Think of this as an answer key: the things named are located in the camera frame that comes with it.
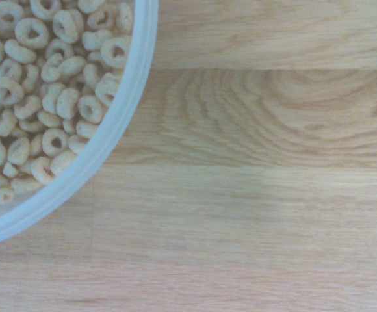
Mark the clear round food container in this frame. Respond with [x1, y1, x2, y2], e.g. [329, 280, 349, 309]
[0, 0, 160, 250]

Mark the ring-shaped cereal pile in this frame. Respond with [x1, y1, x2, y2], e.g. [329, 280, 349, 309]
[0, 0, 135, 205]

